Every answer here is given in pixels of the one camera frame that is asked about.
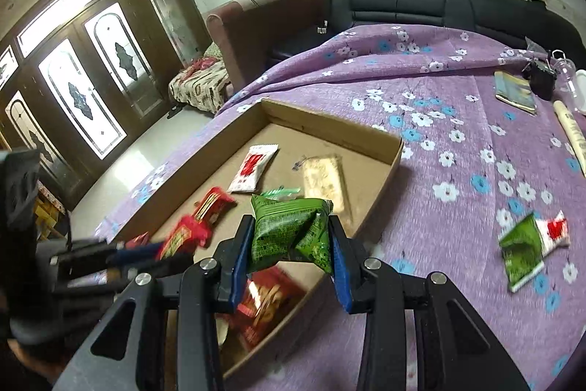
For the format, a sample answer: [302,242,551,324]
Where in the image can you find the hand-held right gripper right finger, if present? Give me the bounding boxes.
[327,214,532,391]

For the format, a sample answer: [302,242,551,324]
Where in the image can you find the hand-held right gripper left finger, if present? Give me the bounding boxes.
[52,214,256,391]

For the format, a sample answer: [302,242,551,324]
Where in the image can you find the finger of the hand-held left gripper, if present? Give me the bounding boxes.
[106,241,166,266]
[68,252,195,295]

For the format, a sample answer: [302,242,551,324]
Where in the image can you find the large red snack packet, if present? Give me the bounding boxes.
[235,265,307,350]

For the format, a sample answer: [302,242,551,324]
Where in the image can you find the long red snack packet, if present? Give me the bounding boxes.
[156,214,212,261]

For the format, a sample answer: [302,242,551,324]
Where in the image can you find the green pyramid snack packet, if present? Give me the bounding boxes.
[249,193,335,275]
[498,211,546,293]

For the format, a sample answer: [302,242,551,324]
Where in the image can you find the beige cracker packet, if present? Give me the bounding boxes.
[301,154,351,220]

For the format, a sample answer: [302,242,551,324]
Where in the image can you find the cardboard box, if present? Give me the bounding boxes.
[123,98,404,380]

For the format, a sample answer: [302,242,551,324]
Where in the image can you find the stack of yellow boxes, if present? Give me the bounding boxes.
[34,185,65,236]

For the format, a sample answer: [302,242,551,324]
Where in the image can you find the purple floral tablecloth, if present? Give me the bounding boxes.
[94,23,586,391]

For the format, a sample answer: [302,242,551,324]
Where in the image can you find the patterned blanket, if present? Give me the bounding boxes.
[167,42,233,115]

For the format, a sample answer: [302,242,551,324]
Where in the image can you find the wooden door with glass panels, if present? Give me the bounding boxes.
[0,0,209,209]

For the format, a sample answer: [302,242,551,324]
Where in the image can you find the brown sofa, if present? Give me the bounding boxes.
[206,0,328,99]

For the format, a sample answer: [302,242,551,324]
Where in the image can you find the olive green pouch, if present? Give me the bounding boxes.
[494,71,537,115]

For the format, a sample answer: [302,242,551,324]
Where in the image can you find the cream coloured tube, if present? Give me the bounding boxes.
[552,99,586,176]

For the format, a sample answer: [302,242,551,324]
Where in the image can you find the black leather sofa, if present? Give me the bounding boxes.
[270,0,578,62]

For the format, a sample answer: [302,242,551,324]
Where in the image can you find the small black container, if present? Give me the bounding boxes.
[522,59,557,101]

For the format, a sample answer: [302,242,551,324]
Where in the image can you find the clear glass jar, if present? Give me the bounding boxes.
[552,49,580,99]

